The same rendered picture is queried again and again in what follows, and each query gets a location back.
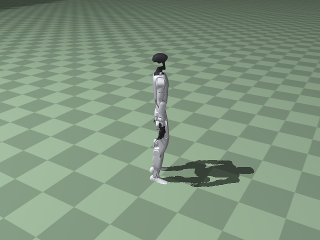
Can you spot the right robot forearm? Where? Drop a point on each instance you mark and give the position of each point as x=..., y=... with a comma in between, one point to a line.
x=161, y=114

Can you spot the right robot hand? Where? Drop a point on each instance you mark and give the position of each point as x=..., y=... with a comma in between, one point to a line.
x=161, y=132

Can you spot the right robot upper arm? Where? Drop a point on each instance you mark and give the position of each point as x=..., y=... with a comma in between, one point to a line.
x=160, y=85

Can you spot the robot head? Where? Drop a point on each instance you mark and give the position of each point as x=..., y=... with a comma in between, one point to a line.
x=160, y=58

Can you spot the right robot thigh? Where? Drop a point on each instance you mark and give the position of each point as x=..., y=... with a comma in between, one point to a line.
x=162, y=143

